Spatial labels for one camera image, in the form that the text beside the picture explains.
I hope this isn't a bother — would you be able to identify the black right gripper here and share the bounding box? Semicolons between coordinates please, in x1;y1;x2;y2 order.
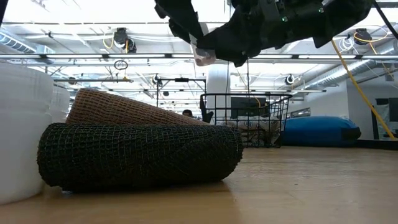
154;0;315;68

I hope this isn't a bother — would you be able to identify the black monitor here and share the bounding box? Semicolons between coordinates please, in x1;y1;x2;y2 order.
230;96;271;121

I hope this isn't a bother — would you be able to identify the black aluminium table frame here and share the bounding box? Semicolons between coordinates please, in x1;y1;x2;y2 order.
355;139;398;152

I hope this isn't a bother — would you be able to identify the grey patterned cloth pack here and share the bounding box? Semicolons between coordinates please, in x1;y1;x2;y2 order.
217;116;282;148

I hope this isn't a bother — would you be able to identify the black gantry frame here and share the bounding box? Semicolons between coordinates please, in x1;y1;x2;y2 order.
155;77;208;108

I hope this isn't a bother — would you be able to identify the white round jar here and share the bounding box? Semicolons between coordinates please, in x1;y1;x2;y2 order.
0;63;55;206

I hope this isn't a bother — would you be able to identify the small clear bottle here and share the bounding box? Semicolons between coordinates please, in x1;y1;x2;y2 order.
192;40;218;67

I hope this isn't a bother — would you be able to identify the black wire basket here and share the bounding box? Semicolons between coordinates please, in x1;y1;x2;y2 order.
199;93;294;149

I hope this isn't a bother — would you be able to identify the silver ventilation duct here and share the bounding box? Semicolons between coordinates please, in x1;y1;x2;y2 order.
305;57;398;92

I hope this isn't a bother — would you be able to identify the black bandage roll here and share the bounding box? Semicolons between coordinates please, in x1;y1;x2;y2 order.
36;122;244;192

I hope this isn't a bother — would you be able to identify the long ceiling light bar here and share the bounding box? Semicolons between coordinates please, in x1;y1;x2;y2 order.
0;53;398;62

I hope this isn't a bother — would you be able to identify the blue zip pouch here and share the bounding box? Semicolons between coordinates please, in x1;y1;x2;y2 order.
279;116;363;148

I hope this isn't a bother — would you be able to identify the tan bandage roll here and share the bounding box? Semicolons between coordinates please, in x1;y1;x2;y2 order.
65;87;210;127

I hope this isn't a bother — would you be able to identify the hanging black cable loop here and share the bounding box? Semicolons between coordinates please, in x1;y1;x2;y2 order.
113;59;129;72

